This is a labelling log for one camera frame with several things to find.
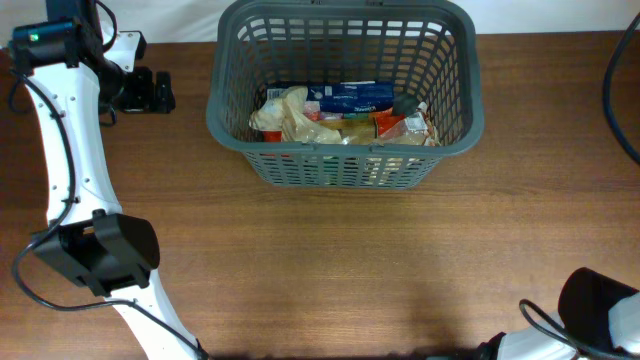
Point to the blue carton box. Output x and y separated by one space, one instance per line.
346 97

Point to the grey plastic basket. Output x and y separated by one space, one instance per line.
425 49

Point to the beige paper bag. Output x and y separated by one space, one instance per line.
285 114

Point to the orange pasta packet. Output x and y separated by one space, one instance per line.
336 128

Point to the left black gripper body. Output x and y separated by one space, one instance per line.
139 91

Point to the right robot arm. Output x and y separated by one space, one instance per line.
597 317

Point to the green lid jar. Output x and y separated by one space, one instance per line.
330 170

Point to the clear bread bag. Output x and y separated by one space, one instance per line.
415 129

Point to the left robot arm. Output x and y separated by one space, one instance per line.
77 70

